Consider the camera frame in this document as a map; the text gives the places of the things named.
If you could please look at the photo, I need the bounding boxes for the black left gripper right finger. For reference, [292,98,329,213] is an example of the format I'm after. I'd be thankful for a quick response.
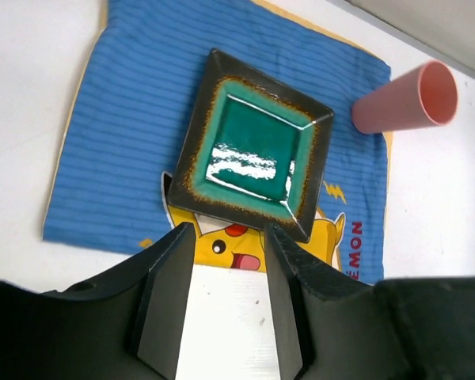
[265,225,475,379]

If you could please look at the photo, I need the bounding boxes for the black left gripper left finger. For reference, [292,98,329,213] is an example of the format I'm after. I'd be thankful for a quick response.
[0,222,194,379]

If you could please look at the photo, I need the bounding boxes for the blue Pikachu placemat cloth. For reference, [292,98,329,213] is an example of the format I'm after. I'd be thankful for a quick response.
[43,1,390,283]

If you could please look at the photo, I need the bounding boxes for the green square ceramic plate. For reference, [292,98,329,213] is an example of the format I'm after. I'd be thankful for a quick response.
[166,49,335,242]

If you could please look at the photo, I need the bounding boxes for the pink plastic cup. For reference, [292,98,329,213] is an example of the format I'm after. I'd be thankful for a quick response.
[351,60,458,134]

